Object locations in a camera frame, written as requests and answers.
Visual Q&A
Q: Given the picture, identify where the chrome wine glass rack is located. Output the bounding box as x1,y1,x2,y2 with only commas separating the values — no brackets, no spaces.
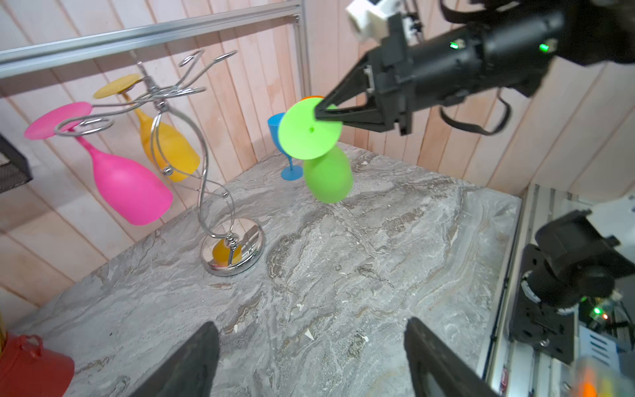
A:
53,48,266,277

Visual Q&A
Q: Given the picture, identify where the pink wine glass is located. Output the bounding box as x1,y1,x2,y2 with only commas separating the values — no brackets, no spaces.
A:
24,102,174,226

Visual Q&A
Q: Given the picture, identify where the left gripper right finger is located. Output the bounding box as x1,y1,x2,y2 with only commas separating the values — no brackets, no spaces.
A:
404,318,497,397

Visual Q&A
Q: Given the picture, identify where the black mesh wall basket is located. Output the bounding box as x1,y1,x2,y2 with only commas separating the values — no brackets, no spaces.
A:
0,136,33,193

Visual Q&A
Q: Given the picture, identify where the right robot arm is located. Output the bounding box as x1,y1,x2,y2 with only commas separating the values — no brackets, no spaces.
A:
314,1,634,364

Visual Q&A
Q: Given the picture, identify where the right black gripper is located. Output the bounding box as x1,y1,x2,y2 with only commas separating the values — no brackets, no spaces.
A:
314,14,414,136

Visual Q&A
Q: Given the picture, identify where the red pencil cup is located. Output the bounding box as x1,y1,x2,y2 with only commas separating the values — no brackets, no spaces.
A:
1,333,75,396

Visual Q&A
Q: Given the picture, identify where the yellow wine glass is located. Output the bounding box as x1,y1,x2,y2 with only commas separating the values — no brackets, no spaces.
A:
94,74,201,183

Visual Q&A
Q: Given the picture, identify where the green wine glass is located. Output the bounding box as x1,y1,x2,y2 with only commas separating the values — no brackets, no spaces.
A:
278,99,354,203

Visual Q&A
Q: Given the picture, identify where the orange wine glass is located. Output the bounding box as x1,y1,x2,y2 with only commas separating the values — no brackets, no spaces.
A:
301,95,324,101

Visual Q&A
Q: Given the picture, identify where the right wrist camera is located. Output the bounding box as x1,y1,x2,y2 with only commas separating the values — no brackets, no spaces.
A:
346,0,403,43

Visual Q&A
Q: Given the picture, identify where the highlighter marker box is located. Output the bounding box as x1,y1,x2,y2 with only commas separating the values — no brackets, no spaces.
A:
570,357,635,397

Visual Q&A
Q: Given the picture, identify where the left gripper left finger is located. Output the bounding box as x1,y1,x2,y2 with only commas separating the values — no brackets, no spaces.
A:
132,322,220,397

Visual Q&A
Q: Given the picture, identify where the blue wine glass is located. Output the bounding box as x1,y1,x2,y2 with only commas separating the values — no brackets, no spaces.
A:
267,111,304,182

